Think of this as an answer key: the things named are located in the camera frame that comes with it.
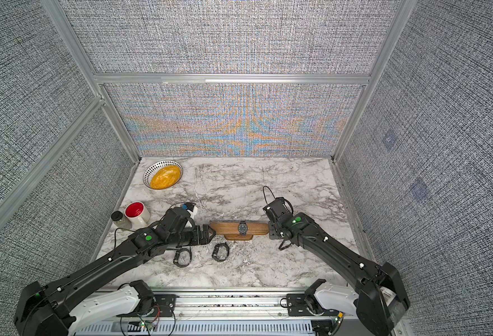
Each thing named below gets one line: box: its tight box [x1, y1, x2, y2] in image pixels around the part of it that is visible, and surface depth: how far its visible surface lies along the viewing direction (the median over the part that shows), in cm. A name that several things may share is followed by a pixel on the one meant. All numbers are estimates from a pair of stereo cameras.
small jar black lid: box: [110, 210, 133, 231], surface depth 89 cm
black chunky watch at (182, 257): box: [172, 247, 192, 269], surface depth 85 cm
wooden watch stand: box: [209, 221, 270, 241], surface depth 87 cm
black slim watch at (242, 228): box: [237, 220, 250, 236], surface depth 85 cm
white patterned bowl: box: [142, 159, 184, 191], surface depth 108 cm
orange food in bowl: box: [149, 165, 182, 190], surface depth 105 cm
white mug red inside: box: [124, 200, 151, 225], surface depth 92 cm
